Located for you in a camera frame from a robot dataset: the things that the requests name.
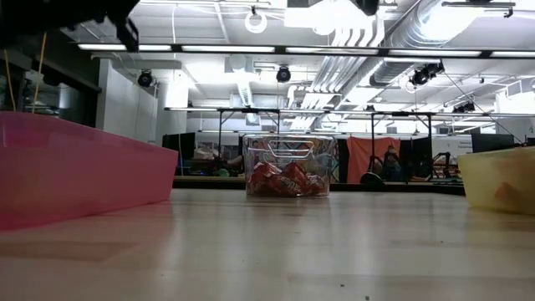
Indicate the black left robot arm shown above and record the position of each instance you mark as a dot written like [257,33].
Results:
[42,16]

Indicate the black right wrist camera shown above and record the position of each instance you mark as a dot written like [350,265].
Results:
[368,6]

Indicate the red Skittles candy pack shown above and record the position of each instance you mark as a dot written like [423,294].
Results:
[318,184]
[290,182]
[261,180]

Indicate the person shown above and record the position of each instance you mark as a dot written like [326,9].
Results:
[393,167]

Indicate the pink plastic bin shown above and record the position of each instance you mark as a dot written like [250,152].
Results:
[83,175]

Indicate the clear plastic bin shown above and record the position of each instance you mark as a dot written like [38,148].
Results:
[288,146]

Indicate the silver ventilation duct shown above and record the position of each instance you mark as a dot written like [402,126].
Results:
[401,67]

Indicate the orange hanging cloth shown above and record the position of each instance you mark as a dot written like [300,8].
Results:
[361,154]

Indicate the black ceiling spotlight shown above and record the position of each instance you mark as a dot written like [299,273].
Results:
[422,76]
[145,79]
[283,75]

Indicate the black computer monitor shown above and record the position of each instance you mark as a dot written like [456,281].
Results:
[493,143]
[179,145]

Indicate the orange Reese's candy pack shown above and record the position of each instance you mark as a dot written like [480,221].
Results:
[507,192]

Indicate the yellow plastic bin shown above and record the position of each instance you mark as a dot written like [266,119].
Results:
[485,180]

